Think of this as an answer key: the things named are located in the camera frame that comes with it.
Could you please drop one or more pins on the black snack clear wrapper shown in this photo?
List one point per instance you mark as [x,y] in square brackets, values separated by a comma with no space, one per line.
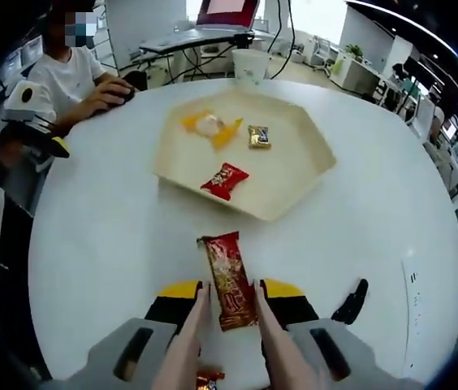
[353,300]

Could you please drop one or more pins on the black office chair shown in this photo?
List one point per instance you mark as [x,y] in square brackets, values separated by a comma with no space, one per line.
[135,80]

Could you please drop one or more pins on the orange clear snack packet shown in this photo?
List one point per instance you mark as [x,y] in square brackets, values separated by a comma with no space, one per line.
[208,124]

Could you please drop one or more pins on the black computer mouse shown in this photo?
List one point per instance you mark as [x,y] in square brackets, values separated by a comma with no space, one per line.
[128,95]

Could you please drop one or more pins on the small orange candy packet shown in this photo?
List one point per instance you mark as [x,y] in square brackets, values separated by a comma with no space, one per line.
[210,380]

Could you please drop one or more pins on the white storage shelf rack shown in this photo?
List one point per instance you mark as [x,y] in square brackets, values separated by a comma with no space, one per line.
[103,36]

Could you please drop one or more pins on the white paper cup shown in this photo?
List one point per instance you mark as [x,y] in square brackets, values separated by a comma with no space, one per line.
[251,67]

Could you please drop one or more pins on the laptop with red screen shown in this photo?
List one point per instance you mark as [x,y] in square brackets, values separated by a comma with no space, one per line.
[188,38]

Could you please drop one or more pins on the small gold candy packet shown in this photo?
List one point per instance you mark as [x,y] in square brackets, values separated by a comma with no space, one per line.
[259,137]

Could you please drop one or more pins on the white mesh office chair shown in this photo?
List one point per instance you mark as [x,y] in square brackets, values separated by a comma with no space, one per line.
[325,53]

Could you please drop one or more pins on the red brown long wafer bar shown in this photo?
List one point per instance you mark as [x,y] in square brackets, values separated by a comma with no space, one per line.
[229,280]

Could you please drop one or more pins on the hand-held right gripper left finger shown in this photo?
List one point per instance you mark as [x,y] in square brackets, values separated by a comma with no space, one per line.
[168,308]

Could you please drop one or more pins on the green potted plant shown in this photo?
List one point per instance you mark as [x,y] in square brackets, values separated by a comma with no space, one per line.
[355,50]

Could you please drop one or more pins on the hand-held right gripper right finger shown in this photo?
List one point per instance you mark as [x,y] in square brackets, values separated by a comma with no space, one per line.
[298,308]

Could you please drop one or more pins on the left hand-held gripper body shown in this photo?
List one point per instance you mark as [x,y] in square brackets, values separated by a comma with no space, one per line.
[34,105]

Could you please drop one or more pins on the red desktop monitor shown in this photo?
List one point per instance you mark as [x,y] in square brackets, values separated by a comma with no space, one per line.
[229,10]

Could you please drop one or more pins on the small red candy packet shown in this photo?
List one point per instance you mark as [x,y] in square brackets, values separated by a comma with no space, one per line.
[225,181]

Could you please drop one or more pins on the white power strip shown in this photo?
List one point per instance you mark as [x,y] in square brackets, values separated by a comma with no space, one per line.
[413,284]

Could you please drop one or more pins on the cream hexagonal container tray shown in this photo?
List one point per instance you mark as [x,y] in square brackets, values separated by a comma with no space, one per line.
[286,162]

